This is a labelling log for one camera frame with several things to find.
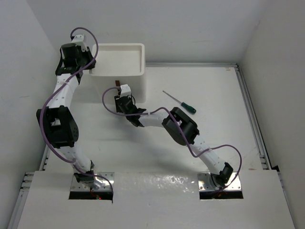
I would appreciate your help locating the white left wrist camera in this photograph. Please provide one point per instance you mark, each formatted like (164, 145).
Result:
(79, 41)

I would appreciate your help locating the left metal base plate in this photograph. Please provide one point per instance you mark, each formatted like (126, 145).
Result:
(82, 183)

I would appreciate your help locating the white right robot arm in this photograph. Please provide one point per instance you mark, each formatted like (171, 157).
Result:
(183, 130)

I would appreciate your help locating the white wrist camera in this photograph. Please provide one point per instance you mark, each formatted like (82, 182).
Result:
(79, 41)
(125, 90)

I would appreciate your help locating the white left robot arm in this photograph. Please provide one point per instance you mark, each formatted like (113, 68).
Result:
(59, 126)

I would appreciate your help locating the metal base plate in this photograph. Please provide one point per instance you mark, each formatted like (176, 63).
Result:
(82, 183)
(209, 183)

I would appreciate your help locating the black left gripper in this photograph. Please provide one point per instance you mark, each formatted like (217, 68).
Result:
(87, 54)

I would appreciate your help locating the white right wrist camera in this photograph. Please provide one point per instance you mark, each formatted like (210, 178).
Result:
(125, 90)

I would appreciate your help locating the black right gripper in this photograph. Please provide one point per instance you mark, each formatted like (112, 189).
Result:
(119, 108)

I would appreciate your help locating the white three-drawer cabinet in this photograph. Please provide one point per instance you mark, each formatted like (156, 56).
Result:
(123, 62)

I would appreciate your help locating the long green-handled screwdriver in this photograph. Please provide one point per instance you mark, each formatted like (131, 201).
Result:
(187, 107)

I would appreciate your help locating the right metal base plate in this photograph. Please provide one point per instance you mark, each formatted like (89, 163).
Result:
(209, 183)

